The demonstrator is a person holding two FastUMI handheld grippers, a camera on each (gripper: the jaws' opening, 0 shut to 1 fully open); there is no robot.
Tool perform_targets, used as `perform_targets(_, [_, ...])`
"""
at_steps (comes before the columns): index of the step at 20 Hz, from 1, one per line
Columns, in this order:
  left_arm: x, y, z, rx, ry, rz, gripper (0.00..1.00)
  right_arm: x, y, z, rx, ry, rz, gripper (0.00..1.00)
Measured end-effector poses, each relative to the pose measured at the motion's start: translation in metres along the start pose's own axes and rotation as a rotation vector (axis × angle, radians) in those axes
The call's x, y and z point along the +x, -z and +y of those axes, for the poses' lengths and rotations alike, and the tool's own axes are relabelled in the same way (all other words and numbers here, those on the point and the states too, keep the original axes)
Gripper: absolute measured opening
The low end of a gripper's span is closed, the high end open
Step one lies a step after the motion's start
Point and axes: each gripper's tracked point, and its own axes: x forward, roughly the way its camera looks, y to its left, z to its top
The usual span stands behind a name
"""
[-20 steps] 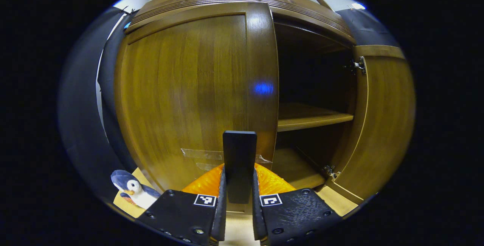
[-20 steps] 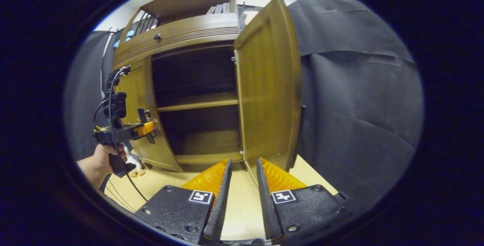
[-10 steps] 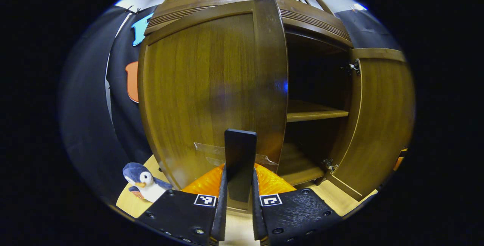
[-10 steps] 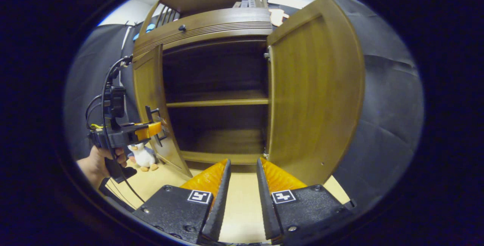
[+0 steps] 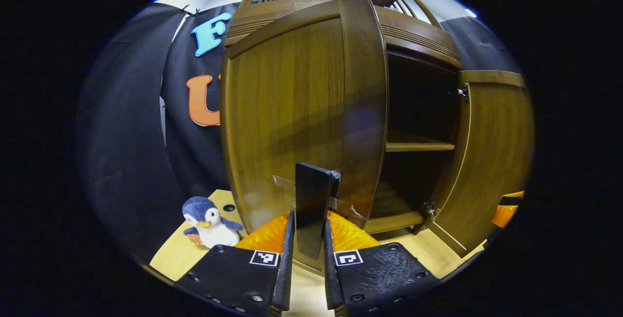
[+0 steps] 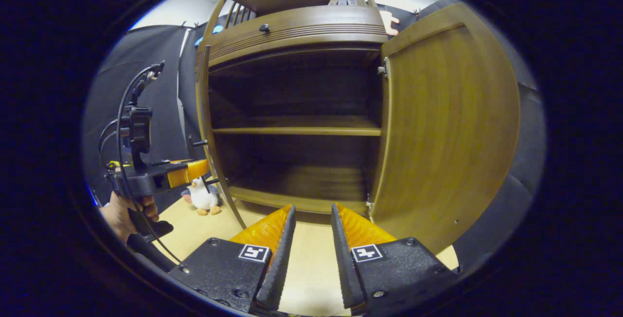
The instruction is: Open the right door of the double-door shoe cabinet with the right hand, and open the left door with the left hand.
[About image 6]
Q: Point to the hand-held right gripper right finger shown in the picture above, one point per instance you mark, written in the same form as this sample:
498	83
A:
399	268

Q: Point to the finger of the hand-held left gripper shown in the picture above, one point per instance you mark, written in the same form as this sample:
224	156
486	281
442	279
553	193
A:
187	172

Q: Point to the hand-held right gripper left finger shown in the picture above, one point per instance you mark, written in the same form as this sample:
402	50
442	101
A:
229	268

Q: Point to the metal door hinge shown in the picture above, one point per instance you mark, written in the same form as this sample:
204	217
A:
369	205
382	68

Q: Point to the penguin plush toy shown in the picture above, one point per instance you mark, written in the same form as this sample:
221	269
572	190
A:
204	199

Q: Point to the black backdrop cloth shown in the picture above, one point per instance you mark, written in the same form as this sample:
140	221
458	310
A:
151	93

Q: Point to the wooden inner shelf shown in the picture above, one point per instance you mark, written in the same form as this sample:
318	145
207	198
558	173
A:
297	129

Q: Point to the black drawer knob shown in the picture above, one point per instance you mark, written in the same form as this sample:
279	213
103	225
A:
264	28

